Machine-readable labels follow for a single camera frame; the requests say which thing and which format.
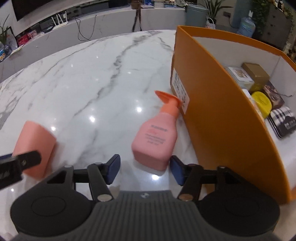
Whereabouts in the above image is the grey trash bin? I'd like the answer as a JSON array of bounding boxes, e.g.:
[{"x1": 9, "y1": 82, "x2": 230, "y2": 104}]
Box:
[{"x1": 185, "y1": 4, "x2": 208, "y2": 28}]

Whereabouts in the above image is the white wifi router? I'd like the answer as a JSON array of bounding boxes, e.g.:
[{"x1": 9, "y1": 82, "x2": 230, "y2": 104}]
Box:
[{"x1": 51, "y1": 11, "x2": 68, "y2": 30}]

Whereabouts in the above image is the black television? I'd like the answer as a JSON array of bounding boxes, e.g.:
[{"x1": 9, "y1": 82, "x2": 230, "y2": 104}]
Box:
[{"x1": 11, "y1": 0, "x2": 95, "y2": 22}]

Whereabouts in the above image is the clear plastic box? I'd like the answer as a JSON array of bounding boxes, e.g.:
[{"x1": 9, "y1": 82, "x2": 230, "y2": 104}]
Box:
[{"x1": 225, "y1": 66, "x2": 254, "y2": 90}]

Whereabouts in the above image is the striped gift bag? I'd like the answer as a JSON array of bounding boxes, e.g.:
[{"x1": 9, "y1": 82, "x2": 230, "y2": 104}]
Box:
[{"x1": 206, "y1": 18, "x2": 216, "y2": 29}]

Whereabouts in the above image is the green potted plant right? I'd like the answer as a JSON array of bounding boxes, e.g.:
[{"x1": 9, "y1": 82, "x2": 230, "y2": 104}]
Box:
[{"x1": 203, "y1": 0, "x2": 233, "y2": 23}]

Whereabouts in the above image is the orange cardboard box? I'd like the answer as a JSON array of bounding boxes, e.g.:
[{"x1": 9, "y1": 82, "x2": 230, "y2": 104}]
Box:
[{"x1": 170, "y1": 26, "x2": 295, "y2": 204}]

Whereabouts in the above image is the dark illustrated card box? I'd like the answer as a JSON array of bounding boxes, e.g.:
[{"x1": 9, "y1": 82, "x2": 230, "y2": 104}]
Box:
[{"x1": 262, "y1": 81, "x2": 285, "y2": 109}]

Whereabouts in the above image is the yellow round case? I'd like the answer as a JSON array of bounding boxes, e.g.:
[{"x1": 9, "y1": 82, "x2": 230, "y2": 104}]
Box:
[{"x1": 251, "y1": 91, "x2": 272, "y2": 119}]

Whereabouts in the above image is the pink pump bottle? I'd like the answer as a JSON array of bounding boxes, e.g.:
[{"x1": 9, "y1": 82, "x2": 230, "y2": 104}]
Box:
[{"x1": 132, "y1": 90, "x2": 182, "y2": 171}]

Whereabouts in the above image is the green potted plant left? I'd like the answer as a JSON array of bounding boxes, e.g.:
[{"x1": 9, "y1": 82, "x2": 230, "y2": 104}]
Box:
[{"x1": 0, "y1": 15, "x2": 10, "y2": 45}]

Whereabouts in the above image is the grey drawer cabinet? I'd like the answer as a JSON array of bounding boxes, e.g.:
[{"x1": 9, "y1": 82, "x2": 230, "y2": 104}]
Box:
[{"x1": 261, "y1": 4, "x2": 292, "y2": 50}]

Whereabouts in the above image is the plaid black glasses case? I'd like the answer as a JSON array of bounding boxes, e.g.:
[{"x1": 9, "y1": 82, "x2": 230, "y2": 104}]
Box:
[{"x1": 268, "y1": 106, "x2": 296, "y2": 138}]

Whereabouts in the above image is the pink cylindrical container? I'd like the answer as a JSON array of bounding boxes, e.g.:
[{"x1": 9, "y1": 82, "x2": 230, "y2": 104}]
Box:
[{"x1": 13, "y1": 121, "x2": 57, "y2": 180}]

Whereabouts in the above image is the green potted plant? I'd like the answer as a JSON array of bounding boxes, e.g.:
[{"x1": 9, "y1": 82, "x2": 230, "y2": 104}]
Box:
[
  {"x1": 203, "y1": 0, "x2": 233, "y2": 23},
  {"x1": 0, "y1": 15, "x2": 10, "y2": 45}
]

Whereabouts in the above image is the black power cable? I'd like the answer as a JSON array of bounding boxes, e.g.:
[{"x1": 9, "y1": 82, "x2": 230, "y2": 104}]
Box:
[{"x1": 73, "y1": 14, "x2": 98, "y2": 42}]

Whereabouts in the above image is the brown camera with strap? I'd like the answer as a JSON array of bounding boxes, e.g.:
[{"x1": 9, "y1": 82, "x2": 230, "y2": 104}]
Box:
[{"x1": 130, "y1": 0, "x2": 142, "y2": 32}]

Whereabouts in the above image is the white printed jar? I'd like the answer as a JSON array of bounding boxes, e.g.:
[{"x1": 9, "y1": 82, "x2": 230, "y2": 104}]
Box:
[{"x1": 242, "y1": 89, "x2": 264, "y2": 121}]

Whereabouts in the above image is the red box on shelf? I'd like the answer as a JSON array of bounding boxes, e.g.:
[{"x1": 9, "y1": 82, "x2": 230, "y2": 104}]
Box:
[{"x1": 16, "y1": 34, "x2": 30, "y2": 46}]

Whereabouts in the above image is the gold cardboard box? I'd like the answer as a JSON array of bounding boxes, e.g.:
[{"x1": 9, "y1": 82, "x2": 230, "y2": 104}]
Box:
[{"x1": 242, "y1": 63, "x2": 270, "y2": 85}]

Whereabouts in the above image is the blue water jug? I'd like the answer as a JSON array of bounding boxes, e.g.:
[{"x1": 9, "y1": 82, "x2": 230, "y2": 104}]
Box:
[{"x1": 237, "y1": 16, "x2": 256, "y2": 38}]

